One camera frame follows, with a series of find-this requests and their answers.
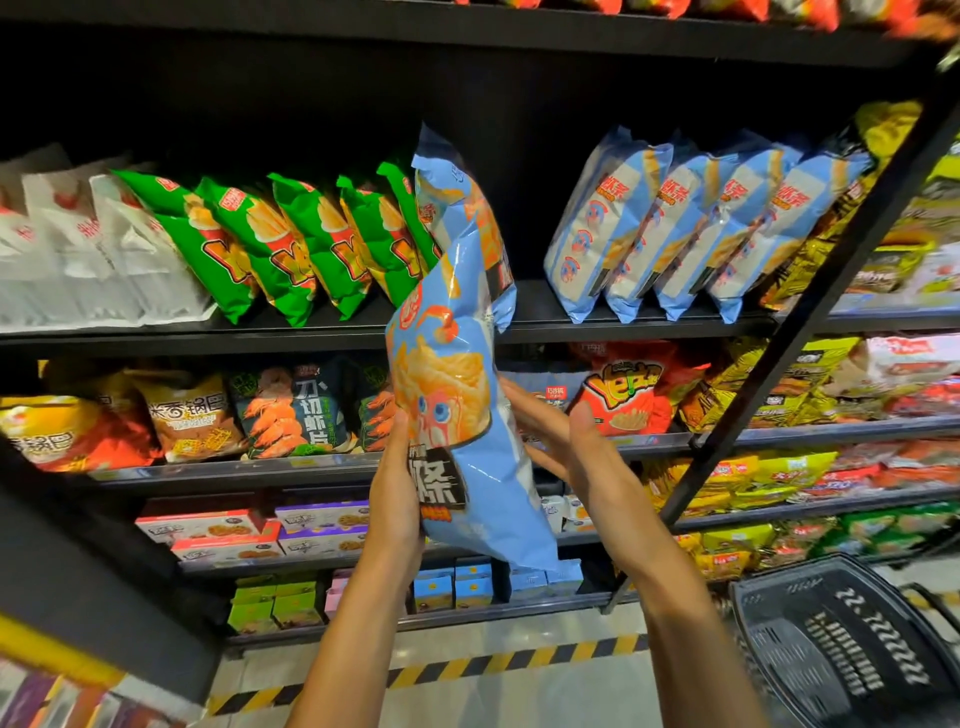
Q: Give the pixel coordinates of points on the person's right hand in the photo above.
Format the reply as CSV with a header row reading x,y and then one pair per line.
x,y
600,488

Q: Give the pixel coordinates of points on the person's left hand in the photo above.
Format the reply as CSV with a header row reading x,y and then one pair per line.
x,y
399,503

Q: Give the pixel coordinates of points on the row of small blue boxes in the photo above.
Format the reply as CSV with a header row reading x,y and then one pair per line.
x,y
435,588

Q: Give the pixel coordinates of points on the row of orange chip bags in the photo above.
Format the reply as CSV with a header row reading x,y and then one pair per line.
x,y
623,398

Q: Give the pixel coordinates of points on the dark shrimp chip bags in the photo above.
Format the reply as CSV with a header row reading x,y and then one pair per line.
x,y
548,387
285,413
372,405

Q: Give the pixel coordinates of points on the tan snack bag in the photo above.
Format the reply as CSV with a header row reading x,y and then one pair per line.
x,y
188,420

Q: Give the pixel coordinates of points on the row of green snack bags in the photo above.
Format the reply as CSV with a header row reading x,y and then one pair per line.
x,y
255,248

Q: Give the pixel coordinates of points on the orange yellow snack bag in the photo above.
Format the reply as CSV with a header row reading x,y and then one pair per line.
x,y
75,435

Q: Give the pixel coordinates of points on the row of plain white bags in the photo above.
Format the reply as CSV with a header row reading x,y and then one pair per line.
x,y
90,255

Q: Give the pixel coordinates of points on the black metal shelf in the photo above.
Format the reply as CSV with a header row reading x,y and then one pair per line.
x,y
450,30

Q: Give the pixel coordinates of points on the row of orange snack bags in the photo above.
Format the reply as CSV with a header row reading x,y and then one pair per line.
x,y
810,12

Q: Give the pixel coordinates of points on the person's left forearm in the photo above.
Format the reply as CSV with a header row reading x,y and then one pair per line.
x,y
353,653

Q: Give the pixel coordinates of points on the black shopping basket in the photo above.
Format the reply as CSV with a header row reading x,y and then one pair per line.
x,y
840,653

